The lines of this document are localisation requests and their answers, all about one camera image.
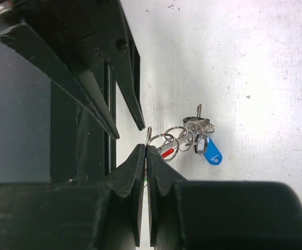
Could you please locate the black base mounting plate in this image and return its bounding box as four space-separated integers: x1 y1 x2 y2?
49 62 118 183

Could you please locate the keyring bunch with coloured tags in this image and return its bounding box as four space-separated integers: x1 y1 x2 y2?
146 104 222 166

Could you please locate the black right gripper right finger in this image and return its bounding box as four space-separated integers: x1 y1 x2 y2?
146 146 302 249

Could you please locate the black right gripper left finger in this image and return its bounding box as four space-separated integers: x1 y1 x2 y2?
0 144 145 249

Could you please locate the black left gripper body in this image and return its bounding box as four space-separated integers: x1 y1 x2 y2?
0 1 130 76

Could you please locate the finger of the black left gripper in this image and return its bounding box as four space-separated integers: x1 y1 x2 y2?
0 22 120 140
107 1 145 131

